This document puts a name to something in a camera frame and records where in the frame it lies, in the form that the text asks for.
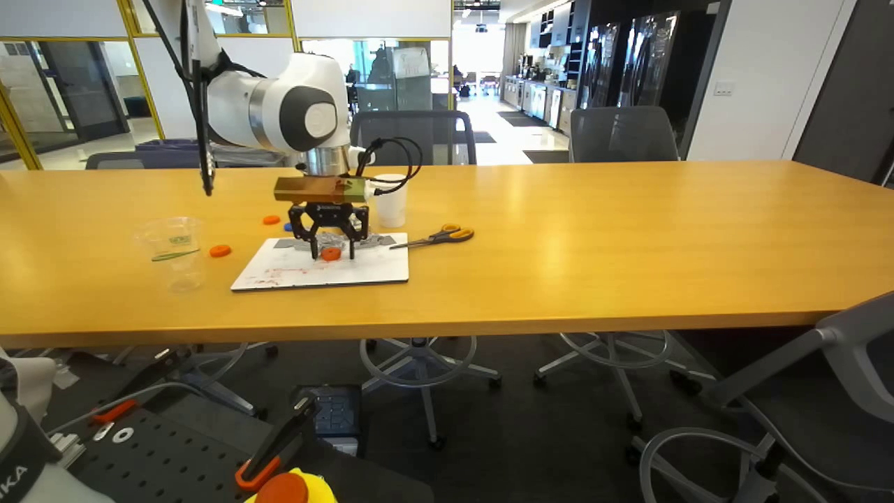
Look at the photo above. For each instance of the black perforated mounting board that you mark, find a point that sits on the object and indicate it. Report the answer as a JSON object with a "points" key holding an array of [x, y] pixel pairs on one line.
{"points": [[169, 461]]}

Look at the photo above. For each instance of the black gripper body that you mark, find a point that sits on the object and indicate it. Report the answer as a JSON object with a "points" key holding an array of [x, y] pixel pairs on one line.
{"points": [[326, 212]]}

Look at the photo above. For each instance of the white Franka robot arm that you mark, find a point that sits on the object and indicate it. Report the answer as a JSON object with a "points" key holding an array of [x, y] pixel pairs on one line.
{"points": [[252, 106]]}

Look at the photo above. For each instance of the grey mesh office chair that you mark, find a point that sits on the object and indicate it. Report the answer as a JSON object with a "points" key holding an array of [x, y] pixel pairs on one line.
{"points": [[838, 371], [623, 132], [413, 138]]}

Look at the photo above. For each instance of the black glass-door refrigerators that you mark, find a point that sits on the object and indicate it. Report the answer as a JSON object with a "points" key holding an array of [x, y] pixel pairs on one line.
{"points": [[651, 64]]}

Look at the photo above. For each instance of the grey scissors with orange grip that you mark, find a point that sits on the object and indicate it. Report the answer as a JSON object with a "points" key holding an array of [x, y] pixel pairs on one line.
{"points": [[451, 231]]}

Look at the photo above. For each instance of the yellow emergency stop button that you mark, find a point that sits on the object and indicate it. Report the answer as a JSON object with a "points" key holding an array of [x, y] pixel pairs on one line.
{"points": [[310, 486]]}

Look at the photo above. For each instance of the white paper cup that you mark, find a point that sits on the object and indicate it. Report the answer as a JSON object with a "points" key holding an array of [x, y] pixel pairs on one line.
{"points": [[392, 211]]}

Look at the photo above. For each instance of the white dry-erase board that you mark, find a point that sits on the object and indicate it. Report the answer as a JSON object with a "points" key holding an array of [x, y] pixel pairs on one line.
{"points": [[297, 269]]}

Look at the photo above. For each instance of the white housing with lettering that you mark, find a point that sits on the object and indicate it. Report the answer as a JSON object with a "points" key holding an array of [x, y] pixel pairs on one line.
{"points": [[18, 463]]}

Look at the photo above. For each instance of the tan wrist camera mount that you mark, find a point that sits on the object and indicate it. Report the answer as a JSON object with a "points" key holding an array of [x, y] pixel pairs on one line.
{"points": [[315, 188]]}

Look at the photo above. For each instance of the orange foam disc with hole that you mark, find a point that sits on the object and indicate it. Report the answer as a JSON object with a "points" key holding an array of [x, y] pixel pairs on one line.
{"points": [[329, 252], [218, 250], [272, 219]]}

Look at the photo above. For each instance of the yellow metal frame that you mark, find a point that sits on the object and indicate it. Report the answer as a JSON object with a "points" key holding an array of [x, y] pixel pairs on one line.
{"points": [[130, 44]]}

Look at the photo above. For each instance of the large crumpled grey tape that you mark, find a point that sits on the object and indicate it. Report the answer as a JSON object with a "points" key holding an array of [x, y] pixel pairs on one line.
{"points": [[290, 244]]}

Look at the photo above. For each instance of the clear glass cup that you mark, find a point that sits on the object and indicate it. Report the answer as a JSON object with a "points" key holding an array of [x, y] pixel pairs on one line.
{"points": [[170, 238]]}

